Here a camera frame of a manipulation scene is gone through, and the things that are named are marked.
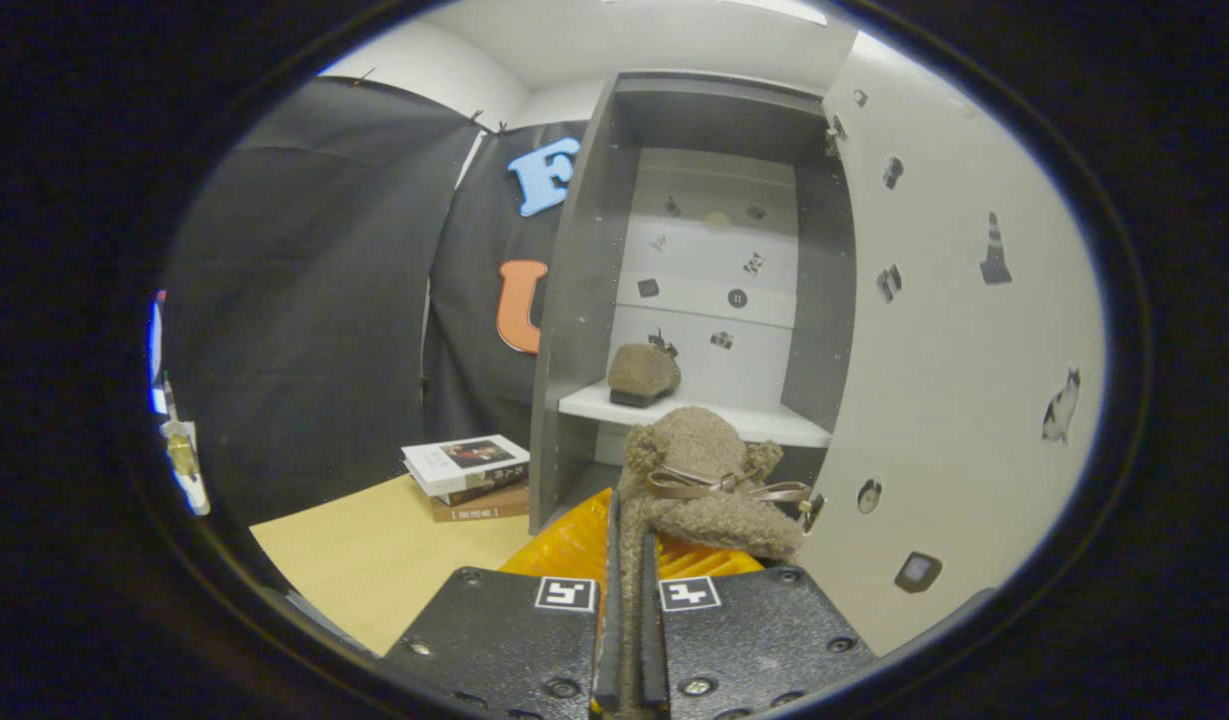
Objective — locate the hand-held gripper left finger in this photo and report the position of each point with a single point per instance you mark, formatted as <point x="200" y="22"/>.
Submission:
<point x="608" y="640"/>

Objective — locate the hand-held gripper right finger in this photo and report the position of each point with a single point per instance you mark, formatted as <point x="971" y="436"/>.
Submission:
<point x="652" y="640"/>

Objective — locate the brown fluffy shoe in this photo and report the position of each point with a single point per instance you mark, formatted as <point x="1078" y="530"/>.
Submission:
<point x="704" y="450"/>
<point x="642" y="372"/>

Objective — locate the grey shoe cabinet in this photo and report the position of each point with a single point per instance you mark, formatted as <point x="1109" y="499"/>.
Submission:
<point x="574" y="350"/>

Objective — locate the white shoe cabinet door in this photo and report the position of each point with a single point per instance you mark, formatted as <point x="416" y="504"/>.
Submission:
<point x="954" y="400"/>

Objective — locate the white book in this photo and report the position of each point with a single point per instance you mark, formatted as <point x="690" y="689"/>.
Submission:
<point x="464" y="458"/>

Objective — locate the black backdrop cloth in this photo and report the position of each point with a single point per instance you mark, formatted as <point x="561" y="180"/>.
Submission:
<point x="304" y="300"/>

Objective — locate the yellow and white package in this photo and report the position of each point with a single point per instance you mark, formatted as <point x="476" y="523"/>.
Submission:
<point x="184" y="460"/>

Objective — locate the blue and white package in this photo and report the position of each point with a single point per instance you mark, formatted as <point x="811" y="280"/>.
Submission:
<point x="157" y="350"/>

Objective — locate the large ceiling light panel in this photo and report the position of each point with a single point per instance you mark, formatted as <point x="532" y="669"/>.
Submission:
<point x="784" y="10"/>

